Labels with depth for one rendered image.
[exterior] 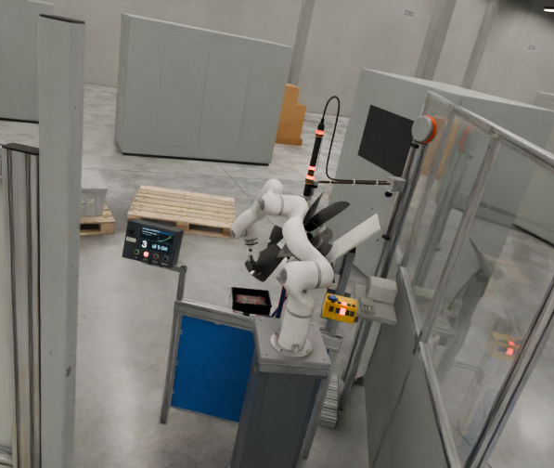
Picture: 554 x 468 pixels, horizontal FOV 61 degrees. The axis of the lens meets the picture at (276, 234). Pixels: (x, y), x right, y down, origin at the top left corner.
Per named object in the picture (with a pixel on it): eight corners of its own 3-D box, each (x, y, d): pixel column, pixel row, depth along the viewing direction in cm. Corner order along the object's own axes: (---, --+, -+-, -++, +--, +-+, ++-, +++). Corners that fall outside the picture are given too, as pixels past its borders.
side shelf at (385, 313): (390, 295, 307) (391, 292, 306) (395, 325, 274) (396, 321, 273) (354, 287, 309) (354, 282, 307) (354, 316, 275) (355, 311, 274)
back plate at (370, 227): (290, 266, 321) (289, 264, 320) (376, 207, 298) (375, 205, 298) (280, 305, 272) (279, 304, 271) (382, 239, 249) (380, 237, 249)
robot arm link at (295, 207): (296, 295, 200) (329, 293, 207) (307, 279, 192) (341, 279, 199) (267, 204, 228) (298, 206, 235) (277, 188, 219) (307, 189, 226)
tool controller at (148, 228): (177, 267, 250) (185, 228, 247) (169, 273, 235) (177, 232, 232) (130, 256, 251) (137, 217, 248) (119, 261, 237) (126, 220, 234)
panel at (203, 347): (304, 439, 277) (331, 347, 251) (304, 441, 275) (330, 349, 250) (170, 405, 281) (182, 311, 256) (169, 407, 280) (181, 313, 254)
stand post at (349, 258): (314, 395, 330) (354, 247, 286) (313, 404, 322) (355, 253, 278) (307, 394, 331) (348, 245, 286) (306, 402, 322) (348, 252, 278)
